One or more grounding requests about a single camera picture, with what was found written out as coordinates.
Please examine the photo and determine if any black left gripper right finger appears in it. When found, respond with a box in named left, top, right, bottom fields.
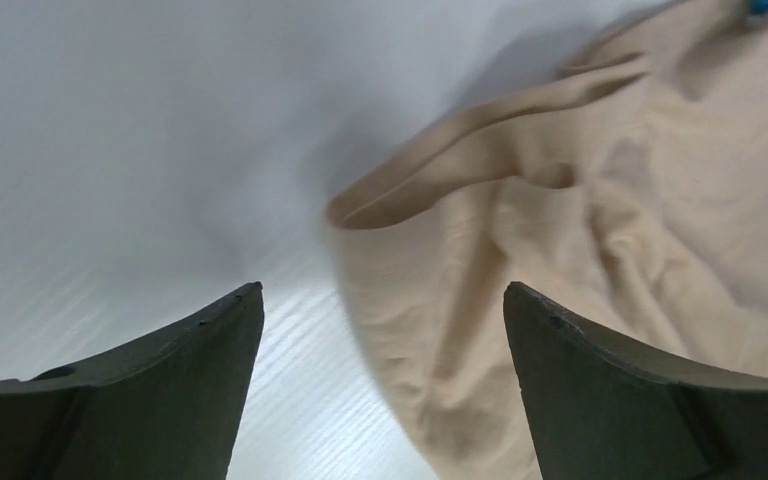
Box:
left=503, top=282, right=768, bottom=479

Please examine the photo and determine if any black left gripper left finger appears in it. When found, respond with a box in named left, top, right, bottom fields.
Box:
left=0, top=282, right=264, bottom=479

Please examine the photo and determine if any beige t shirt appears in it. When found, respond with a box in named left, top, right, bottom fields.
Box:
left=325, top=1, right=768, bottom=479

